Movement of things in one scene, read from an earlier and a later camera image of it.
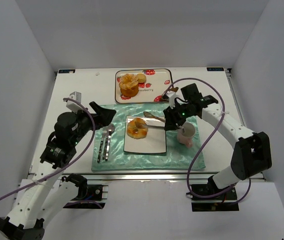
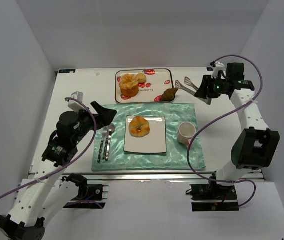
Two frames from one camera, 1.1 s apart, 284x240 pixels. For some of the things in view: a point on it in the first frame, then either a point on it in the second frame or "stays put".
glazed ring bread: x=137 y=128 stays put
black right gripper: x=173 y=115 -> x=207 y=86
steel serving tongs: x=142 y=125 -> x=187 y=80
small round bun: x=142 y=77 stays put
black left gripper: x=91 y=117 stays put
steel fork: x=104 y=131 stays put
